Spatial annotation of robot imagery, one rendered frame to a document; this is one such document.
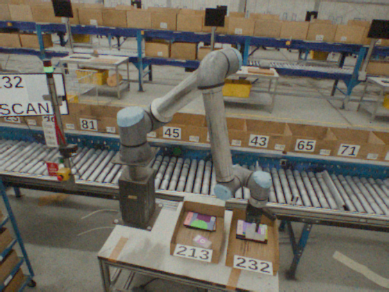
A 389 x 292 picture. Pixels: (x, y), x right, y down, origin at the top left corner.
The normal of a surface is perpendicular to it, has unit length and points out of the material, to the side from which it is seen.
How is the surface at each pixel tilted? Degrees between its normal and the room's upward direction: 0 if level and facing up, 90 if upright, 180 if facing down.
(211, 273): 0
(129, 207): 90
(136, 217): 90
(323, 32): 90
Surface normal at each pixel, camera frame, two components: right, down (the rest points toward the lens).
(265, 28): -0.13, 0.47
